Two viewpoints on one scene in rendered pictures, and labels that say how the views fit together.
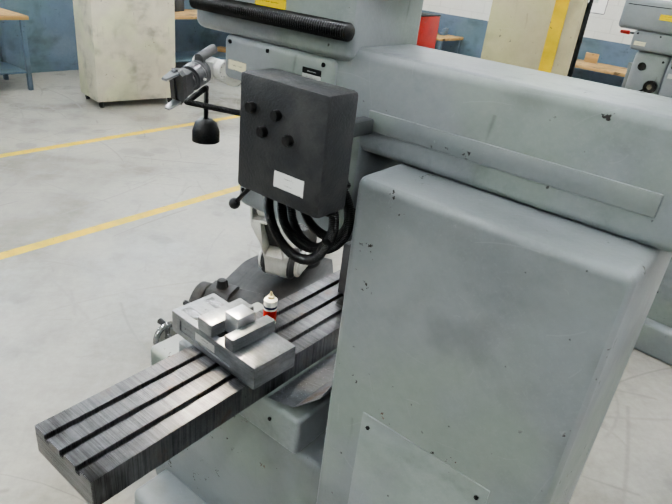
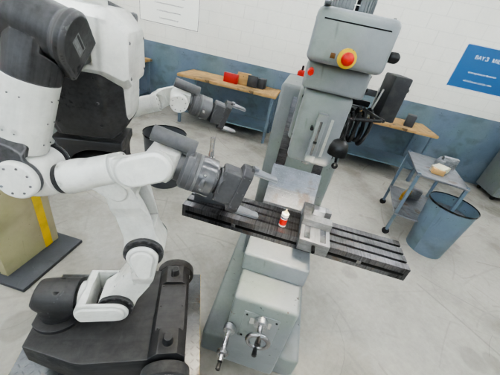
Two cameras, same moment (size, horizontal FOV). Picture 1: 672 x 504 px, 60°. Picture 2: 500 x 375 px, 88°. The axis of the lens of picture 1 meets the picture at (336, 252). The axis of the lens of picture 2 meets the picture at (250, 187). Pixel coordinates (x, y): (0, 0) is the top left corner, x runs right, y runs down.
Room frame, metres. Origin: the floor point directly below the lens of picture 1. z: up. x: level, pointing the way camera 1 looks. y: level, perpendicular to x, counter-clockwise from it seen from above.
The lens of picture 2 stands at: (2.23, 1.07, 1.79)
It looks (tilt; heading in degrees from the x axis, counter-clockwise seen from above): 31 degrees down; 240
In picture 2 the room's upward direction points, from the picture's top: 12 degrees clockwise
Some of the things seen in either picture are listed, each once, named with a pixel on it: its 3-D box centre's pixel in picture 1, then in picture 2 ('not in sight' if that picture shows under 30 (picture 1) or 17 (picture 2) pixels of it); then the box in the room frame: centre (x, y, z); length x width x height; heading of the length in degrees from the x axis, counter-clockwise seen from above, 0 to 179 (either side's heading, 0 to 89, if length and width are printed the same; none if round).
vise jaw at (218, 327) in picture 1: (226, 317); (317, 222); (1.34, 0.28, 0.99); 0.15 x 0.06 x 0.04; 142
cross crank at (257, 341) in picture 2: (173, 340); (259, 333); (1.72, 0.55, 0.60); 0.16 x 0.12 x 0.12; 54
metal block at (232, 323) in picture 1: (239, 320); (318, 213); (1.31, 0.24, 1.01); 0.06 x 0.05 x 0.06; 142
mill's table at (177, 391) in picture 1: (264, 348); (292, 228); (1.39, 0.17, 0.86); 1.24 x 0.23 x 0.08; 144
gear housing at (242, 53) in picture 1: (309, 65); (333, 75); (1.40, 0.11, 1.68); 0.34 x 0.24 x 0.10; 54
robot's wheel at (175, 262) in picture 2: not in sight; (175, 273); (2.01, 0.04, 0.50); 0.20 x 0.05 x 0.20; 166
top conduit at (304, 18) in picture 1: (265, 15); (379, 54); (1.29, 0.20, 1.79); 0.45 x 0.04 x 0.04; 54
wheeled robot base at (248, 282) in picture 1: (281, 276); (117, 306); (2.31, 0.23, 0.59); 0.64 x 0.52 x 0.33; 166
